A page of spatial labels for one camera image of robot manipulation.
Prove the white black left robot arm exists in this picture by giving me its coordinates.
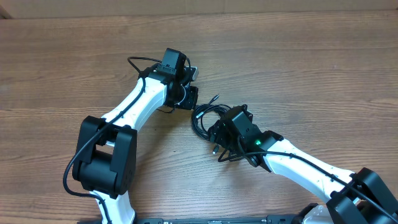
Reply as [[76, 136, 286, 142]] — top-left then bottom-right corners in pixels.
[[64, 77, 198, 223]]

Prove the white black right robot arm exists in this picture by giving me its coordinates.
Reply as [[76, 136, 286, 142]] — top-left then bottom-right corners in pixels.
[[208, 120, 397, 223]]

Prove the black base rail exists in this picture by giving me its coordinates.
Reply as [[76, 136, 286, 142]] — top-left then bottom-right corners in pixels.
[[134, 214, 302, 224]]

